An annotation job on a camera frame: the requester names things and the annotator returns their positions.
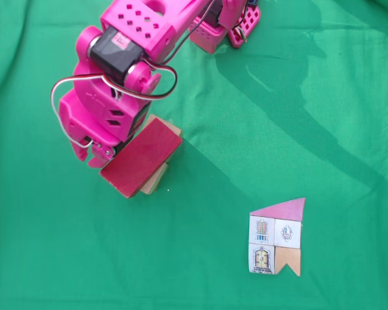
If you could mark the wooden cube balcony window print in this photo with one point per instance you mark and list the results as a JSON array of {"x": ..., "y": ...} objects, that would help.
[{"x": 176, "y": 130}]

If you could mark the red wooden roof block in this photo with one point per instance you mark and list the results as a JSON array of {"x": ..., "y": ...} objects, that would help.
[{"x": 142, "y": 158}]

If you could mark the wooden cube round window print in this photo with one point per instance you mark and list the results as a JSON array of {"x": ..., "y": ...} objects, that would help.
[{"x": 152, "y": 185}]

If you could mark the green cloth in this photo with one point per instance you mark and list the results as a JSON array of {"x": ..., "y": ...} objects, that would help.
[{"x": 51, "y": 258}]

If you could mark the paper house picture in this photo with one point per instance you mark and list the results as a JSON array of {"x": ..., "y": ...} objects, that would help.
[{"x": 262, "y": 232}]

